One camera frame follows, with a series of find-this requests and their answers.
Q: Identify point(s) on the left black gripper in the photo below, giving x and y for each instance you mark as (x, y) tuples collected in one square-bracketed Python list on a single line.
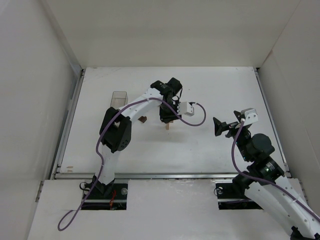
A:
[(169, 117)]

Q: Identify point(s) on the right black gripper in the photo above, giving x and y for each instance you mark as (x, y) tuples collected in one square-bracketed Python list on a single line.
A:
[(227, 127)]

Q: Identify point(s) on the tall light wood block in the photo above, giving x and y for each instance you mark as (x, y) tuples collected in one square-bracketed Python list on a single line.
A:
[(167, 126)]

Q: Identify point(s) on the dark brown notched block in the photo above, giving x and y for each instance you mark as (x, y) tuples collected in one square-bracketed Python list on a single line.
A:
[(142, 119)]

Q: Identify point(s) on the clear plastic box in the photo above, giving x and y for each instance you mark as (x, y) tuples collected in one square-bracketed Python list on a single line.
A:
[(119, 99)]

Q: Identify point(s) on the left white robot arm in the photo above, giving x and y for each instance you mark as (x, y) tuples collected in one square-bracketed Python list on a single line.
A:
[(116, 129)]

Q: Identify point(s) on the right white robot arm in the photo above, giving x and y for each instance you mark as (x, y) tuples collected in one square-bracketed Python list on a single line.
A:
[(262, 180)]

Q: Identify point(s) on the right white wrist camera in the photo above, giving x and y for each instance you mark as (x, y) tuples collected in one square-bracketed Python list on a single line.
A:
[(249, 116)]

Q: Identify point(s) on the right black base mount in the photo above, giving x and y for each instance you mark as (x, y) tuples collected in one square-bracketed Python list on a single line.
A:
[(229, 199)]

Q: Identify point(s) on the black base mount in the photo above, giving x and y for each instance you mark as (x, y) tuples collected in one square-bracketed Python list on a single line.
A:
[(229, 199), (115, 200)]

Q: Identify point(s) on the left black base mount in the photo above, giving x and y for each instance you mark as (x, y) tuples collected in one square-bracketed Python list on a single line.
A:
[(115, 200)]

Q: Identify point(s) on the metal rail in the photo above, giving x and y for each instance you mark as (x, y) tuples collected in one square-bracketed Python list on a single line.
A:
[(151, 176)]

